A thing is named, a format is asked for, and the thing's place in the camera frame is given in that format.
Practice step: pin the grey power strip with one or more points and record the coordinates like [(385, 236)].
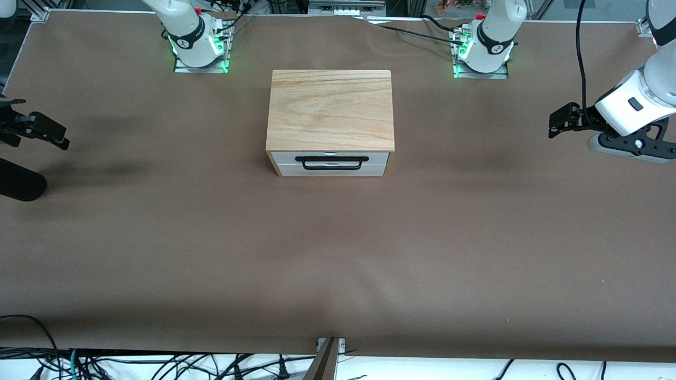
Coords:
[(343, 8)]

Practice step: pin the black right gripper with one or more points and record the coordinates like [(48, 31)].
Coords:
[(11, 122)]

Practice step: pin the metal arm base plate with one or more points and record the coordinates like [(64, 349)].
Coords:
[(185, 68), (499, 74)]

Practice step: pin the aluminium frame profile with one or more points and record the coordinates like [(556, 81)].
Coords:
[(41, 14)]

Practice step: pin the black foam cylinder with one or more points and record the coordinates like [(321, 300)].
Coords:
[(18, 182)]

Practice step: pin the wooden drawer cabinet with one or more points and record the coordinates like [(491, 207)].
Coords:
[(330, 111)]

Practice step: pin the brown support bar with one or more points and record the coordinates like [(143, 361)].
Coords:
[(325, 364)]

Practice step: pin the brown paper table cover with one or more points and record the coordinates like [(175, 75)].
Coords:
[(158, 253)]

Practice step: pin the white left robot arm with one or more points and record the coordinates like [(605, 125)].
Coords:
[(660, 79)]

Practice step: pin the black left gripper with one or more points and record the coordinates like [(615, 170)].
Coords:
[(588, 119)]

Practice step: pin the small metal bracket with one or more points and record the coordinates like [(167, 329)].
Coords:
[(342, 345)]

